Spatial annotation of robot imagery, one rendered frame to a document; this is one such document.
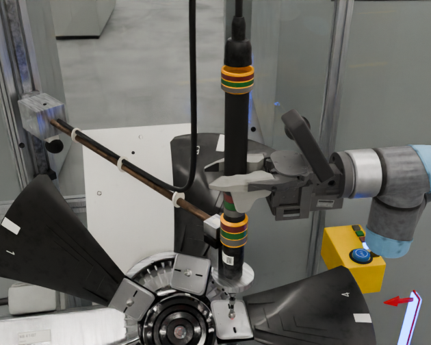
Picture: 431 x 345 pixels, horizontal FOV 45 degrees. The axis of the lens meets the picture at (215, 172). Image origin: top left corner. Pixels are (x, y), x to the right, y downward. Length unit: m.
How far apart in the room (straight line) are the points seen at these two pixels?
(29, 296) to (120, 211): 0.25
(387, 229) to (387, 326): 1.43
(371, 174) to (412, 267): 1.32
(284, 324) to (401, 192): 0.31
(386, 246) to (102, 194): 0.61
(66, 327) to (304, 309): 0.45
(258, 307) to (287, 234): 0.84
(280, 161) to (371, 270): 0.58
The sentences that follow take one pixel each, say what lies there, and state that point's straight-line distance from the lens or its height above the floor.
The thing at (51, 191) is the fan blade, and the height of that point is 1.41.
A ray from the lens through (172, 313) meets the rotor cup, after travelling 0.88.
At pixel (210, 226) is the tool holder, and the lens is 0.84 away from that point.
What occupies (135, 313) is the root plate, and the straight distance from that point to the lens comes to 0.96.
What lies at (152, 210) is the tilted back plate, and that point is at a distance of 1.16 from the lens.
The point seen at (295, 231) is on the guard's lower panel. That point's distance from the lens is 1.79.
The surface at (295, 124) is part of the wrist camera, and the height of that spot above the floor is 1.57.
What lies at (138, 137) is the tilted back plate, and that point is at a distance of 1.19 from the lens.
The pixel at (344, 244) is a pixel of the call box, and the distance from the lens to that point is 1.32.
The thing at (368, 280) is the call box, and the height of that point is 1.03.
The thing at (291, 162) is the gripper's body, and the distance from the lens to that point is 0.77.
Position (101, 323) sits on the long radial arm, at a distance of 1.05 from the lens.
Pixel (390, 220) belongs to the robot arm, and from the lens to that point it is 0.87.
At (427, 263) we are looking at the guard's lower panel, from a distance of 2.12.
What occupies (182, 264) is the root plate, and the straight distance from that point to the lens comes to 0.96.
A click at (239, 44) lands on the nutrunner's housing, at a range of 0.67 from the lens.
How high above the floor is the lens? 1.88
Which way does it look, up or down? 31 degrees down
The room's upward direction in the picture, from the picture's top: straight up
